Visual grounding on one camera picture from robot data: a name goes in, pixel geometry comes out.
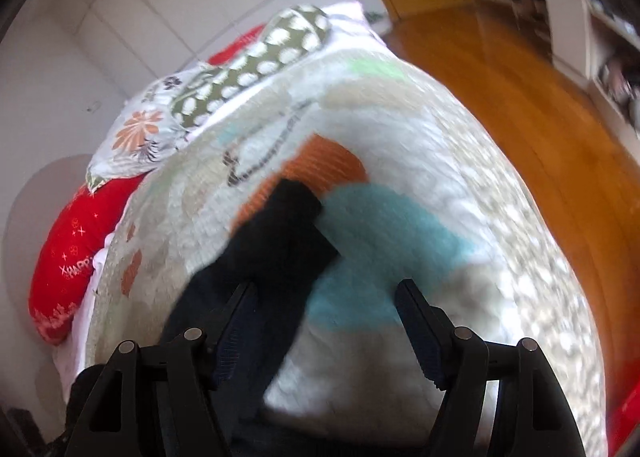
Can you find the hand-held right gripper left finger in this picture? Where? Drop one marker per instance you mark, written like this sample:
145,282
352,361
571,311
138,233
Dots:
235,332

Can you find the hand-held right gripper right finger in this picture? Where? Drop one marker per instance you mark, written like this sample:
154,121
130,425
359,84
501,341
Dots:
425,337

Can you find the black pants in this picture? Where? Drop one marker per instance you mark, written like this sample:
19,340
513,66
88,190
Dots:
280,247

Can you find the heart-patterned quilt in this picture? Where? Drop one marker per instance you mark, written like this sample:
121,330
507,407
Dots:
425,162

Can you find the long red pillow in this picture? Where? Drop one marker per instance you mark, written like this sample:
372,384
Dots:
75,237

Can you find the white floral pillow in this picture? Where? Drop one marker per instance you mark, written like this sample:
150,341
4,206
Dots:
135,137

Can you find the red cloth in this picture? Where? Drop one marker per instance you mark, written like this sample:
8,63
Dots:
627,422

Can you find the beige round headboard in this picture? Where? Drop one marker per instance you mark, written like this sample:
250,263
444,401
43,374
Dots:
35,197

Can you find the green spotted bolster pillow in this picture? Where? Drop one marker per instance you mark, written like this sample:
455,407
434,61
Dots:
270,52

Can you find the white shelving unit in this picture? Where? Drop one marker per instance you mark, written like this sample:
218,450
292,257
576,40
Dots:
565,12

